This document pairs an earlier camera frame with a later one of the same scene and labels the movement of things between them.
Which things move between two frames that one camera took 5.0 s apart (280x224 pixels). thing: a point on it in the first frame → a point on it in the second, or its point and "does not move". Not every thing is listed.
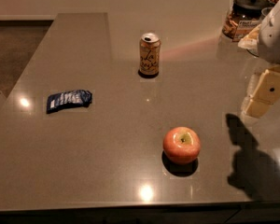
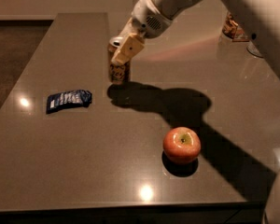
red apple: (181, 145) does not move
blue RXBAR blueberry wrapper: (68, 99) does not move
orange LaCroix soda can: (149, 55) → (119, 73)
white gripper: (275, 36) → (146, 20)
